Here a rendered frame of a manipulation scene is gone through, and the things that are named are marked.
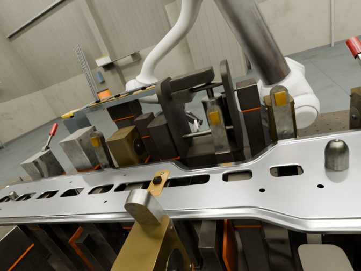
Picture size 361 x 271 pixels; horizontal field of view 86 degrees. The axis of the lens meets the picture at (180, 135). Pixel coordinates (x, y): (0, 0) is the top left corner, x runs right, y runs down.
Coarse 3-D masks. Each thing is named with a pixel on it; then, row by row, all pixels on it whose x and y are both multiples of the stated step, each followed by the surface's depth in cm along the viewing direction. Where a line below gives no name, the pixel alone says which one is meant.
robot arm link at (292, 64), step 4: (288, 60) 84; (292, 60) 83; (288, 64) 83; (292, 64) 82; (296, 64) 82; (300, 64) 83; (296, 68) 82; (300, 68) 82; (304, 68) 84; (304, 72) 84; (304, 76) 84; (260, 80) 94; (260, 84) 93; (260, 88) 91; (260, 96) 92; (260, 100) 93
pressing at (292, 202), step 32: (256, 160) 40; (288, 160) 37; (320, 160) 35; (352, 160) 32; (0, 192) 71; (32, 192) 62; (64, 192) 56; (128, 192) 45; (192, 192) 38; (224, 192) 35; (256, 192) 33; (288, 192) 31; (320, 192) 29; (352, 192) 27; (0, 224) 53; (288, 224) 27; (320, 224) 25; (352, 224) 24
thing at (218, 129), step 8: (208, 112) 48; (216, 112) 47; (208, 120) 49; (216, 120) 47; (224, 120) 49; (216, 128) 48; (224, 128) 48; (216, 136) 49; (224, 136) 48; (216, 144) 50; (224, 144) 49
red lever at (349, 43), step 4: (348, 40) 44; (352, 40) 44; (356, 40) 43; (348, 44) 44; (352, 44) 43; (356, 44) 43; (360, 44) 43; (348, 48) 45; (352, 48) 43; (356, 48) 43; (360, 48) 42; (352, 52) 43; (356, 52) 42; (360, 52) 42; (356, 56) 43; (360, 56) 42; (360, 60) 41; (360, 64) 42
